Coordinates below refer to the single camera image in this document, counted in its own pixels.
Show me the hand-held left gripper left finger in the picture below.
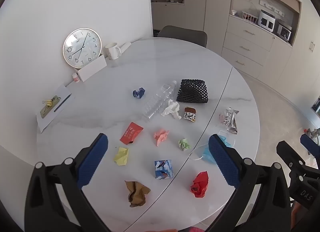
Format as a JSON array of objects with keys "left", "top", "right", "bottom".
[{"left": 24, "top": 133, "right": 111, "bottom": 232}]

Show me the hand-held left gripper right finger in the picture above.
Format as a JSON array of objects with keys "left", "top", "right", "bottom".
[{"left": 208, "top": 134, "right": 292, "bottom": 232}]

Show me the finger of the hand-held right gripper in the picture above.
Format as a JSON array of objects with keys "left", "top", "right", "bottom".
[
  {"left": 300, "top": 133, "right": 320, "bottom": 160},
  {"left": 276, "top": 141, "right": 307, "bottom": 171}
]

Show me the blue face mask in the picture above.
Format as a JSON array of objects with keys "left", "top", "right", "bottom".
[{"left": 189, "top": 130, "right": 236, "bottom": 165}]

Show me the yellow paper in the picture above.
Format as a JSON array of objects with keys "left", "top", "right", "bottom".
[{"left": 114, "top": 147, "right": 130, "bottom": 167}]

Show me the red paper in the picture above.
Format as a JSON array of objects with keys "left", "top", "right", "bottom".
[{"left": 190, "top": 171, "right": 210, "bottom": 198}]

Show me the clear silver plastic wrapper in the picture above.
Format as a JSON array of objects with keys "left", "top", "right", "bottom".
[{"left": 219, "top": 107, "right": 240, "bottom": 135}]

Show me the green paper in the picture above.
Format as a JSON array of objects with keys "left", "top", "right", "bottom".
[{"left": 178, "top": 138, "right": 191, "bottom": 152}]

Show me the red packet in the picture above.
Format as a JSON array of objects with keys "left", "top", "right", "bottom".
[{"left": 119, "top": 122, "right": 144, "bottom": 145}]

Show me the brown paper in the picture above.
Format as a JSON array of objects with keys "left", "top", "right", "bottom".
[{"left": 124, "top": 180, "right": 151, "bottom": 208}]

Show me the brown snack wrapper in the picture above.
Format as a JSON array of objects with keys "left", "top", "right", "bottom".
[{"left": 183, "top": 107, "right": 197, "bottom": 123}]

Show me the blue printed carton box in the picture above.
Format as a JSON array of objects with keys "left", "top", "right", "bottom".
[{"left": 154, "top": 159, "right": 174, "bottom": 180}]

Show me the pink paper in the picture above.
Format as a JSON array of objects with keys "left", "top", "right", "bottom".
[{"left": 154, "top": 128, "right": 170, "bottom": 147}]

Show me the white tissue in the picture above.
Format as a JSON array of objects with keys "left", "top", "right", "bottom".
[{"left": 161, "top": 99, "right": 182, "bottom": 120}]

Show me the black foam mesh net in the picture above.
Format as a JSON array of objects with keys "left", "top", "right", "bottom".
[{"left": 176, "top": 79, "right": 209, "bottom": 104}]

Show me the blue paper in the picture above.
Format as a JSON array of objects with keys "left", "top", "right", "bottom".
[{"left": 132, "top": 87, "right": 146, "bottom": 100}]

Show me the clear plastic bottle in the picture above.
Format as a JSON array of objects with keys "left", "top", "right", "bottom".
[{"left": 142, "top": 80, "right": 178, "bottom": 122}]

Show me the grey kick scooter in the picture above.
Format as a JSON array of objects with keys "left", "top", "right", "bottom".
[{"left": 304, "top": 127, "right": 320, "bottom": 148}]

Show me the colourful storage shelf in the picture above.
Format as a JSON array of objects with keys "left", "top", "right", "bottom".
[{"left": 311, "top": 97, "right": 320, "bottom": 118}]

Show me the white paper sheet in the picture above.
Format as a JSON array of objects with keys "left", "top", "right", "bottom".
[{"left": 36, "top": 84, "right": 75, "bottom": 133}]

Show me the dark pen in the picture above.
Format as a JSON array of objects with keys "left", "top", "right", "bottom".
[{"left": 54, "top": 93, "right": 72, "bottom": 113}]

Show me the yellow-green clip tool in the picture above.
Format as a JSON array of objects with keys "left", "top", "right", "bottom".
[{"left": 40, "top": 96, "right": 62, "bottom": 117}]

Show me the red pink cloth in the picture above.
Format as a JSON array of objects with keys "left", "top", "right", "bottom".
[{"left": 150, "top": 226, "right": 208, "bottom": 232}]

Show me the white card box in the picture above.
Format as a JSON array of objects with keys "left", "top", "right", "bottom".
[{"left": 77, "top": 55, "right": 107, "bottom": 83}]

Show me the white mug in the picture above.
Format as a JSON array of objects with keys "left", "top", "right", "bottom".
[{"left": 104, "top": 42, "right": 122, "bottom": 60}]

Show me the silver toaster oven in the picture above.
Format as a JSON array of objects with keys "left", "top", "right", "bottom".
[{"left": 275, "top": 20, "right": 293, "bottom": 42}]

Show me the beige drawer cabinet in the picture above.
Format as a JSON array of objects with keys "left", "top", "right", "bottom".
[{"left": 221, "top": 15, "right": 275, "bottom": 79}]

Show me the white toaster oven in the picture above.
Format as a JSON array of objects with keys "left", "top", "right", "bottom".
[{"left": 258, "top": 10, "right": 276, "bottom": 32}]

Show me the grey chair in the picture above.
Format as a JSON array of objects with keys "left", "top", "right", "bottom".
[{"left": 157, "top": 25, "right": 208, "bottom": 48}]

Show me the white dish rack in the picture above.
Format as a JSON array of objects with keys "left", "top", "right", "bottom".
[{"left": 241, "top": 11, "right": 259, "bottom": 24}]

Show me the beige tall cabinet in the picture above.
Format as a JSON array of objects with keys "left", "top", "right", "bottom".
[{"left": 184, "top": 0, "right": 233, "bottom": 48}]

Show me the round gold-rimmed wall clock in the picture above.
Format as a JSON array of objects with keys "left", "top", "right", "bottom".
[{"left": 62, "top": 28, "right": 103, "bottom": 69}]

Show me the white wall rail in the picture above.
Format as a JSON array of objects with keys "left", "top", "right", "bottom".
[{"left": 259, "top": 0, "right": 286, "bottom": 17}]

